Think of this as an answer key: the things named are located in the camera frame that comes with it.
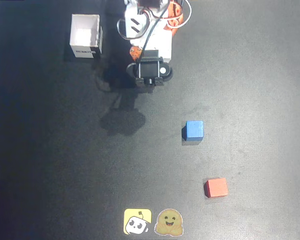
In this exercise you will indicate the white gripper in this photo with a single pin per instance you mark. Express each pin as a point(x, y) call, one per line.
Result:
point(162, 51)

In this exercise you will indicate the black gripper-mounted camera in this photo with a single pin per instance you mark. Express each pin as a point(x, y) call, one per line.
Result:
point(150, 70)

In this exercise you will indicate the yellow robot cartoon sticker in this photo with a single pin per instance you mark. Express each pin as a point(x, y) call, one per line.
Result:
point(137, 221)

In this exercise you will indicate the white cardboard box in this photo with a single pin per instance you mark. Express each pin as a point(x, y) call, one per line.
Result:
point(86, 37)

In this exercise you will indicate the hugging face emoji sticker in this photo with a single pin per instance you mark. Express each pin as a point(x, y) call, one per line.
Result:
point(168, 222)

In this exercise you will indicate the blue wooden cube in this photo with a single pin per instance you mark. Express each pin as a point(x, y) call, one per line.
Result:
point(194, 130)

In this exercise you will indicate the black table mat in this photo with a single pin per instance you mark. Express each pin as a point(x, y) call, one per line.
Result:
point(65, 150)

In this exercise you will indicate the red wooden cube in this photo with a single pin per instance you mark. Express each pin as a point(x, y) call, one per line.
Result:
point(216, 187)

